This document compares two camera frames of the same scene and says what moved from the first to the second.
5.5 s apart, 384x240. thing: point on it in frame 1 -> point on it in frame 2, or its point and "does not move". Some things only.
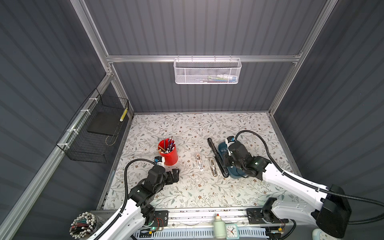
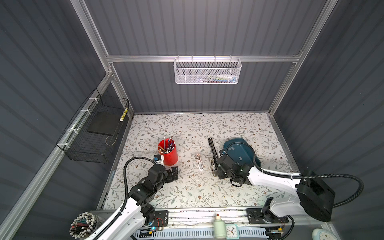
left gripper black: [175, 176] does not move
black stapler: [220, 165] does not move
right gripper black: [226, 157] -> [219, 173]
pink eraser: [201, 167] does not move
